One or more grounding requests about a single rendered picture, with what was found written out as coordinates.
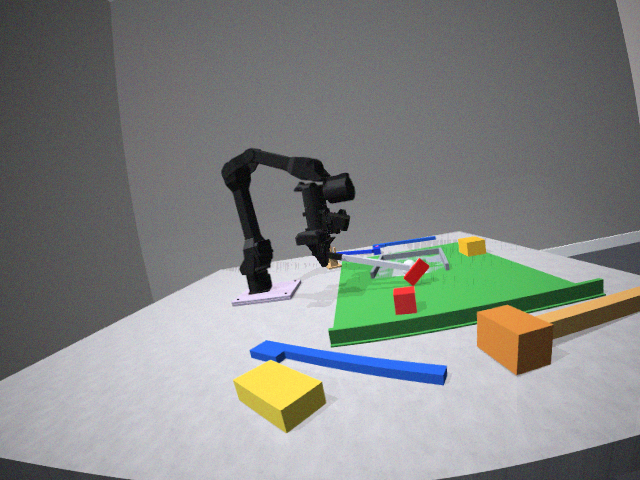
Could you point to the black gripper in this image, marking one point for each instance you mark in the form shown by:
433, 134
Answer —
317, 239

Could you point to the red block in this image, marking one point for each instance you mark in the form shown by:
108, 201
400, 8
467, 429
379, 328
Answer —
404, 300

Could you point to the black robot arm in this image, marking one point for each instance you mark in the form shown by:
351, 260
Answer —
257, 251

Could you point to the white ball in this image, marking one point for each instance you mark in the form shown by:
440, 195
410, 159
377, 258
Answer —
408, 262

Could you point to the green flat mat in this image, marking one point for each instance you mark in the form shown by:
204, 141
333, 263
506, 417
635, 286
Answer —
470, 280

